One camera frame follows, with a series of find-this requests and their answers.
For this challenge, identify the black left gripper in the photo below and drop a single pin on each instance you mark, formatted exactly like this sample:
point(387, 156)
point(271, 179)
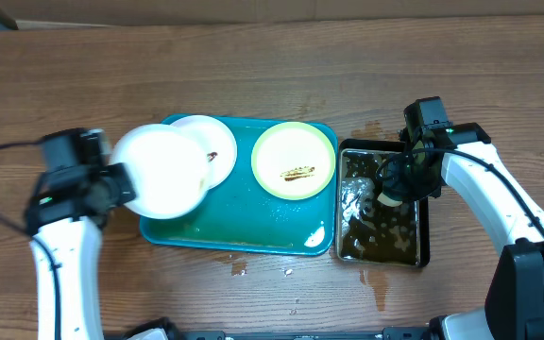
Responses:
point(125, 177)

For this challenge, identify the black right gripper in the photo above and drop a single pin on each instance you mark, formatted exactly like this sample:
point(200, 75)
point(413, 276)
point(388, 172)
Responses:
point(396, 187)

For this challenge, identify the white plate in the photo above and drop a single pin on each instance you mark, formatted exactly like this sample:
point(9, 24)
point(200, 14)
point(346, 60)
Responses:
point(169, 171)
point(216, 139)

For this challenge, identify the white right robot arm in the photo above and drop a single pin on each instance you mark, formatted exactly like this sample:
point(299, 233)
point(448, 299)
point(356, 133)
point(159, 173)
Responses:
point(462, 157)

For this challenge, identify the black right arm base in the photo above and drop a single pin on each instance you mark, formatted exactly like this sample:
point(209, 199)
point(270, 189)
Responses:
point(514, 305)

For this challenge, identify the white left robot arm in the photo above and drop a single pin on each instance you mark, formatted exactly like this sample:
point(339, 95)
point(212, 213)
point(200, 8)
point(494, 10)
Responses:
point(65, 224)

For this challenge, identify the black water tray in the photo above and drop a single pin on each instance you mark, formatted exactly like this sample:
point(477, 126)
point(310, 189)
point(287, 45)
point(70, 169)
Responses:
point(366, 230)

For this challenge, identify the teal serving tray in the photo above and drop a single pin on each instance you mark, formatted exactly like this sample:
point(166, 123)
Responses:
point(239, 214)

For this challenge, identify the green rimmed plate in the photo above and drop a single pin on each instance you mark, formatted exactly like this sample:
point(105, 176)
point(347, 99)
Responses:
point(293, 160)

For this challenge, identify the black front rail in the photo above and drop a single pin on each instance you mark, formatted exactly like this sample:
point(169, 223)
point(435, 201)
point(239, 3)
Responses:
point(171, 331)

